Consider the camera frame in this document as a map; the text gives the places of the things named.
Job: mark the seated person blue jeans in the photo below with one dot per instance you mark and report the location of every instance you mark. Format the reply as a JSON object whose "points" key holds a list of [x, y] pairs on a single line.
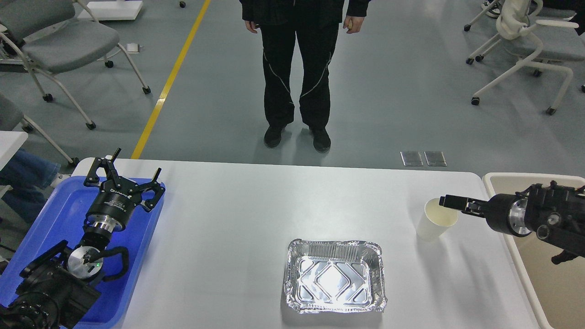
{"points": [[28, 175]]}

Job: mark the grey chair left edge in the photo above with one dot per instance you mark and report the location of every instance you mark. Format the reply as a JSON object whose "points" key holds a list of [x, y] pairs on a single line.
{"points": [[11, 116]]}

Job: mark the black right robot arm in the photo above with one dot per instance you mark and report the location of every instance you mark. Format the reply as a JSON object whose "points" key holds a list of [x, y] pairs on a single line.
{"points": [[555, 213]]}

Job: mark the left metal floor plate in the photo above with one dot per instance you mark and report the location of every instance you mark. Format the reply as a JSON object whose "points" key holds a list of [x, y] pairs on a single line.
{"points": [[411, 158]]}

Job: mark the aluminium foil tray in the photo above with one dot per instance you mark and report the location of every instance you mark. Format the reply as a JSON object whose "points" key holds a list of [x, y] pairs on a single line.
{"points": [[334, 276]]}

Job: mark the metal floor plate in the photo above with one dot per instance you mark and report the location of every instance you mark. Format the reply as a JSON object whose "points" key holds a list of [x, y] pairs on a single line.
{"points": [[435, 158], [411, 158]]}

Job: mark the right metal floor plate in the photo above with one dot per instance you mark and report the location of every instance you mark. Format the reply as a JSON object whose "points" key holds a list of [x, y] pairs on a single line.
{"points": [[435, 158]]}

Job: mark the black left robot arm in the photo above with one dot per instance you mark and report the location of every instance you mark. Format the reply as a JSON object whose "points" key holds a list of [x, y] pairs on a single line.
{"points": [[79, 263]]}

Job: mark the beige plastic bin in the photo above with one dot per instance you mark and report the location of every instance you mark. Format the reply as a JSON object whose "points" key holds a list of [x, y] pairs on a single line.
{"points": [[558, 289]]}

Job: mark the white side table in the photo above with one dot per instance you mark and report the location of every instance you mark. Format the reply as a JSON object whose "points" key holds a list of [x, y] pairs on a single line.
{"points": [[10, 142]]}

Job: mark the white office chair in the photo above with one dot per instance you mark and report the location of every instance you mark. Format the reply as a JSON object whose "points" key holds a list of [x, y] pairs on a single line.
{"points": [[538, 42]]}

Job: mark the white floor power adapter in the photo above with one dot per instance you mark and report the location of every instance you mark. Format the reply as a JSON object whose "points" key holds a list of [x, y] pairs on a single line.
{"points": [[132, 48]]}

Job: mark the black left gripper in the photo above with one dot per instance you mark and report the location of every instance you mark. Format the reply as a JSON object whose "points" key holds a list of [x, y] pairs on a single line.
{"points": [[114, 201]]}

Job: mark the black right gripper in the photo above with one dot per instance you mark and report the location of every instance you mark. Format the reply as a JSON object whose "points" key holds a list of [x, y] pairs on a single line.
{"points": [[504, 213]]}

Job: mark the blue plastic tray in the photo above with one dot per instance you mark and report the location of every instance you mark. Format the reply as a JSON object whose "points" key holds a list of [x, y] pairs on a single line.
{"points": [[62, 218]]}

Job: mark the white flat base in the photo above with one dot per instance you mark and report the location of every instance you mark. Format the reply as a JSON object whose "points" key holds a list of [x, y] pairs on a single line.
{"points": [[112, 10]]}

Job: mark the white paper cup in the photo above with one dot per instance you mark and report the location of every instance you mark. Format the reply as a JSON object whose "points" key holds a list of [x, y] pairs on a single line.
{"points": [[435, 220]]}

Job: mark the grey chair upper left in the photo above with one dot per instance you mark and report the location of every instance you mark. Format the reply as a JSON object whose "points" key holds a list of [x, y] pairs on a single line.
{"points": [[49, 39]]}

